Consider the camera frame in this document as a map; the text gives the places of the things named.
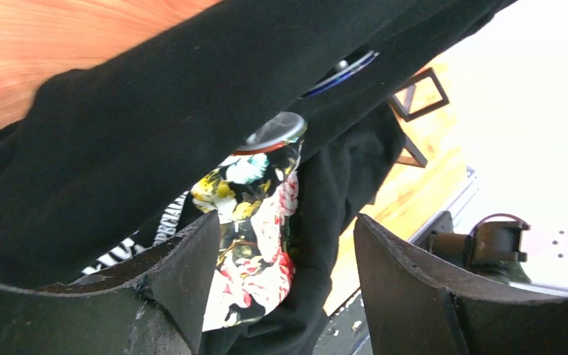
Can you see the blue round brooch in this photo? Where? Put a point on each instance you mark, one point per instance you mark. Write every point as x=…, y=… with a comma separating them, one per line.
x=343, y=70

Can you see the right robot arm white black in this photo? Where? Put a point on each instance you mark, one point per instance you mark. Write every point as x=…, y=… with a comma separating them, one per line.
x=492, y=248

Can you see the black square frame far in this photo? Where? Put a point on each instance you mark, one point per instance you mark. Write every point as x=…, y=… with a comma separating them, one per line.
x=420, y=95

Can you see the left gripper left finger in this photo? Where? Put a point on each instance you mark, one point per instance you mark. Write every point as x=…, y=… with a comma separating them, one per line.
x=152, y=303

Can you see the orange round brooch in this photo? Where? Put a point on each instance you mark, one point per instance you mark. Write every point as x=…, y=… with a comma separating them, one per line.
x=281, y=130

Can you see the black square frame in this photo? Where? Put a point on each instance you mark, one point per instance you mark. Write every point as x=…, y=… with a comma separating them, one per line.
x=420, y=95
x=413, y=156

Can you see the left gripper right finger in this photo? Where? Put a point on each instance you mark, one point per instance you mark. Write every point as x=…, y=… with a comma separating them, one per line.
x=417, y=303

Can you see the black printed t-shirt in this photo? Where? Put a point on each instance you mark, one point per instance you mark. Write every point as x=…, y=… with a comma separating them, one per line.
x=103, y=150

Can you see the black square frame near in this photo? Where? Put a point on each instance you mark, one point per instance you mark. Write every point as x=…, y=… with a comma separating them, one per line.
x=413, y=156

